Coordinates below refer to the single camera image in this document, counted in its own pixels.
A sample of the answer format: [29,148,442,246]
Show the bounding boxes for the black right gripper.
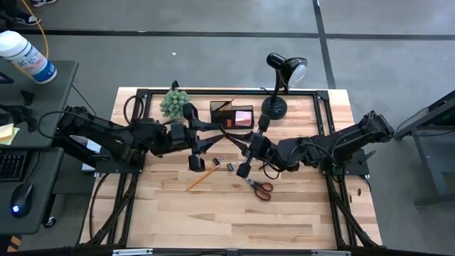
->
[227,114,277,178]

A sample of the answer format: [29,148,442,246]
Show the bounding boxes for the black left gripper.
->
[170,102,229,173]

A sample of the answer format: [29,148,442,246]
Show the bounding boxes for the pink sticky note pad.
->
[235,111,252,126]

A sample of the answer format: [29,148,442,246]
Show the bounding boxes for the orange wooden pencil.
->
[219,95,238,112]
[185,165,221,192]

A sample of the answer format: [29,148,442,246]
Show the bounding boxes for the red-handled scissors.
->
[245,176,274,202]

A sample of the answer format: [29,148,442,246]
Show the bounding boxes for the black mesh desk organizer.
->
[209,100,256,130]

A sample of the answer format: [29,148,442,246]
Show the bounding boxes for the black gooseneck desk lamp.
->
[261,52,309,121]

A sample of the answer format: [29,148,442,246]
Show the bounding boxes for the green potted plant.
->
[159,89,193,120]

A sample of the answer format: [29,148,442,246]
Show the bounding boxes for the white box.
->
[80,134,104,173]

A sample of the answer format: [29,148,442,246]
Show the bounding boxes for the black side desk top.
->
[0,58,79,149]

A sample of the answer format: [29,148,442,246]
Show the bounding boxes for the black keyboard shelf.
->
[0,146,65,235]

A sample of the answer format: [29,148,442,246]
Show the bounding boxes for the black metal stand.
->
[390,90,455,207]

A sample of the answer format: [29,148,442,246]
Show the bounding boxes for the small black desk object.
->
[19,89,36,107]

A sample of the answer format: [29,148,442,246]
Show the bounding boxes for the black desk clamp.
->
[0,103,38,133]

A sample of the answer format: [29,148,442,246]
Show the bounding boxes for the white wipes canister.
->
[0,30,58,85]

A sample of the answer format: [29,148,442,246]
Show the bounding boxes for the black computer mouse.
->
[9,183,35,218]

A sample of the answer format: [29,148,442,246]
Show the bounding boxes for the black keyboard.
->
[0,151,28,182]

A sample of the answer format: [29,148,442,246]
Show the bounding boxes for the yellow sticky note pad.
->
[0,123,21,146]

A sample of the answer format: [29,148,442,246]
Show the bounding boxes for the black aluminium table frame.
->
[80,87,383,250]

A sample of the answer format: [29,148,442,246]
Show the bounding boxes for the yellow cable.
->
[20,0,50,78]

